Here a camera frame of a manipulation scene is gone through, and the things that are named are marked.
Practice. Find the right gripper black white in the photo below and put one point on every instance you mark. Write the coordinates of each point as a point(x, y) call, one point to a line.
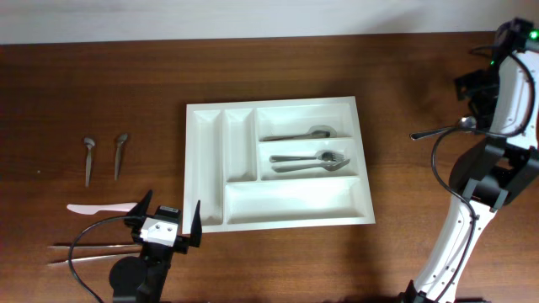
point(480, 112)

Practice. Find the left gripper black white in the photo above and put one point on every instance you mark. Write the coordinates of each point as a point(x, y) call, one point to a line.
point(181, 242)

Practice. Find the large spoon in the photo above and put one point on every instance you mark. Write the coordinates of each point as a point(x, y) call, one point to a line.
point(315, 132)
point(464, 122)

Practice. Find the pink plastic knife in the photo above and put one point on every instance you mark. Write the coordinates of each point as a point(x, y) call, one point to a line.
point(93, 209)

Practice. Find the metal fork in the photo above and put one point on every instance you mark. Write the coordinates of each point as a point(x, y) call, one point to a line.
point(328, 166)
point(323, 156)

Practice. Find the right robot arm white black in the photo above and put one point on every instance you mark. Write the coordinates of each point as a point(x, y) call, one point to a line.
point(503, 104)

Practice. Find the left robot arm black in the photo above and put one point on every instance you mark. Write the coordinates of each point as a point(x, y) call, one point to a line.
point(142, 278)

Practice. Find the small teaspoon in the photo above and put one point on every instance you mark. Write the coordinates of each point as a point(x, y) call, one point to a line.
point(90, 144)
point(120, 141)

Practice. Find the small teaspoon far left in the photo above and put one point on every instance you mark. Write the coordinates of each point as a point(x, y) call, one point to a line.
point(90, 144)

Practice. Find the white plastic cutlery tray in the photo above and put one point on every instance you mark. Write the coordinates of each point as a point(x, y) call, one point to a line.
point(227, 166)

